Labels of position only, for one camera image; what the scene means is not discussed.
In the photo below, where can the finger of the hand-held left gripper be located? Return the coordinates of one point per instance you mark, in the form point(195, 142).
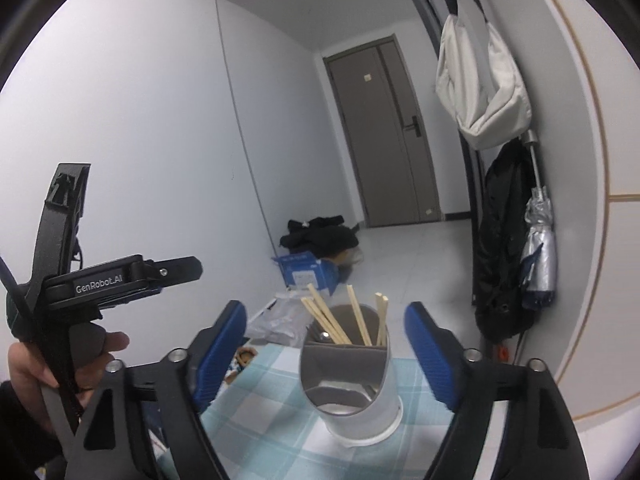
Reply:
point(175, 270)

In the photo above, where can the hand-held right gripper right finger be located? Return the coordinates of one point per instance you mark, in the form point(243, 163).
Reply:
point(430, 355)

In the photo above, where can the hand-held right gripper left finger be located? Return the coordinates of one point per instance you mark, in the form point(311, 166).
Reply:
point(220, 355)

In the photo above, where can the pile of wooden chopsticks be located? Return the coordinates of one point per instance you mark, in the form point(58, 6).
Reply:
point(382, 315)

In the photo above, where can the white divided utensil holder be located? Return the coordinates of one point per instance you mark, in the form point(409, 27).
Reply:
point(350, 360)

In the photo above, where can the person's left forearm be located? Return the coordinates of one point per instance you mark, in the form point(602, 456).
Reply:
point(25, 425)

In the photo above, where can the white shoulder bag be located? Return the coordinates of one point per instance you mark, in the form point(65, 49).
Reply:
point(480, 90)

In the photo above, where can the person's left hand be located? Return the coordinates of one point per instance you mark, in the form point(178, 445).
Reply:
point(30, 365)

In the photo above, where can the grey plastic mailing bag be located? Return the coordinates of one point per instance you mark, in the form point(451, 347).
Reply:
point(280, 320)

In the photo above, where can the blue white checked tablecloth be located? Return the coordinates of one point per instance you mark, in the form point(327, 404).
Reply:
point(280, 410)

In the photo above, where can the blue cardboard box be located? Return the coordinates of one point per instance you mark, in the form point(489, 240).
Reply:
point(305, 272)

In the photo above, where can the black hanging jacket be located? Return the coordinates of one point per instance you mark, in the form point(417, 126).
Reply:
point(502, 240)

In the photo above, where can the pile of black clothes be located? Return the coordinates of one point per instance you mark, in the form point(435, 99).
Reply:
point(320, 235)

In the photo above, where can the folded silver blue umbrella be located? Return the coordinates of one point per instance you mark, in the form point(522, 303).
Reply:
point(540, 250)

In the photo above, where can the grey-brown entrance door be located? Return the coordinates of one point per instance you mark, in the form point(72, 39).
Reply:
point(385, 135)

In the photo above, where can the white wardrobe with gold trim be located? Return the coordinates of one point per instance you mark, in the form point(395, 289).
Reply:
point(600, 160)

